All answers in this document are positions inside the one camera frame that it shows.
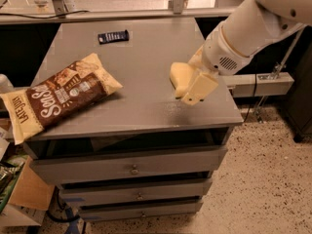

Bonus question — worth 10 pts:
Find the cardboard box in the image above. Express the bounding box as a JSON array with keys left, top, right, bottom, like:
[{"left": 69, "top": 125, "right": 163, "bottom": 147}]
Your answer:
[{"left": 0, "top": 157, "right": 55, "bottom": 227}]

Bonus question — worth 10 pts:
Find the grey drawer cabinet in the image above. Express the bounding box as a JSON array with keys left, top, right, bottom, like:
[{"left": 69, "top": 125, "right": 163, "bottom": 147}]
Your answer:
[{"left": 29, "top": 19, "right": 243, "bottom": 221}]

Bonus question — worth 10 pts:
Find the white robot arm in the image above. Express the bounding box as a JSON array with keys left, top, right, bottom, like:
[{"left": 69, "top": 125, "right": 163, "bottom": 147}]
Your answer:
[{"left": 175, "top": 0, "right": 312, "bottom": 105}]

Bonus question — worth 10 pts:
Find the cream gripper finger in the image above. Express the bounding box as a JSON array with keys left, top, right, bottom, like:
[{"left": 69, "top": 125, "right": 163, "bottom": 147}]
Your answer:
[{"left": 181, "top": 72, "right": 218, "bottom": 105}]

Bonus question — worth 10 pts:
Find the blue rxbar blueberry bar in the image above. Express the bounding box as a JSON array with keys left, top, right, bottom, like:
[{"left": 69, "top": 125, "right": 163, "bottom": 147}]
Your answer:
[{"left": 97, "top": 30, "right": 130, "bottom": 44}]

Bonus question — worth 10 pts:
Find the green snack bag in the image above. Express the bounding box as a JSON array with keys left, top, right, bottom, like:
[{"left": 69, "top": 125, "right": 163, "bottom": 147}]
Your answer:
[{"left": 0, "top": 155, "right": 27, "bottom": 213}]

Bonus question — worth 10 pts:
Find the yellow sponge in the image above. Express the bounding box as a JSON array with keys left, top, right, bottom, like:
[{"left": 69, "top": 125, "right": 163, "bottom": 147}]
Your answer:
[{"left": 170, "top": 62, "right": 194, "bottom": 98}]

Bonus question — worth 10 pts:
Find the grey metal rail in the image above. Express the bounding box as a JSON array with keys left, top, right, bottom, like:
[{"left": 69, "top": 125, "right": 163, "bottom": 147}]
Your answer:
[{"left": 0, "top": 7, "right": 235, "bottom": 25}]

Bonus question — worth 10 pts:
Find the grey metal bracket beam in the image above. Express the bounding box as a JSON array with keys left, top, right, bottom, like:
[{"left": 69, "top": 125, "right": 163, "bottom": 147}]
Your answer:
[{"left": 223, "top": 72, "right": 294, "bottom": 98}]

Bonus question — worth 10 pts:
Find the brown sea salt chip bag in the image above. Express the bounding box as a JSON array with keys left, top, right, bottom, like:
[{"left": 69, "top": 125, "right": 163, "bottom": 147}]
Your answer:
[{"left": 1, "top": 54, "right": 122, "bottom": 145}]

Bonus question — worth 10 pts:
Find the black cable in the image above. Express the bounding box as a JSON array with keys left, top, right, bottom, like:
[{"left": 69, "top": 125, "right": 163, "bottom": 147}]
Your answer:
[{"left": 243, "top": 61, "right": 261, "bottom": 123}]

